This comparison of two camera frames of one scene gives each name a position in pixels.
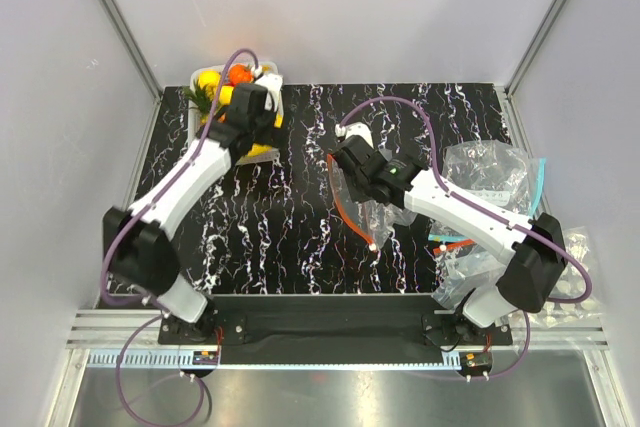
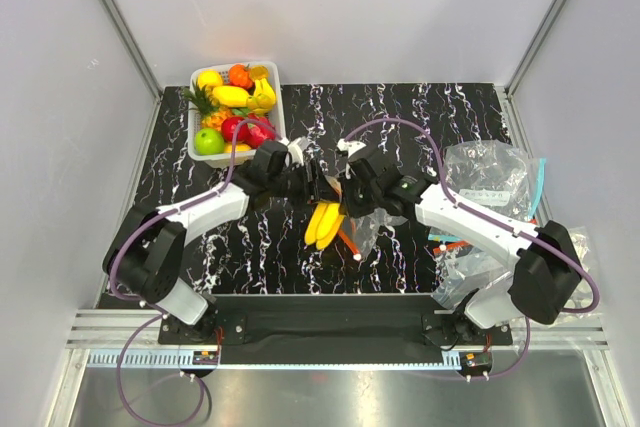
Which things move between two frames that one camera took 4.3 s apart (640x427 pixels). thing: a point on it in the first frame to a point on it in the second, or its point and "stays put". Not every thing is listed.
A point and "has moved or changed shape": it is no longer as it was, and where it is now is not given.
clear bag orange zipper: x=372 y=221 has moved or changed shape
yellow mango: x=225 y=95 stays put
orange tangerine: x=240 y=74 stays put
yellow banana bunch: x=258 y=148 to x=324 y=224
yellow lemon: x=208 y=76 stays put
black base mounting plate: x=236 y=319 stays put
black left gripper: x=272 y=137 to x=324 y=190
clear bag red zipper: x=461 y=267 stays put
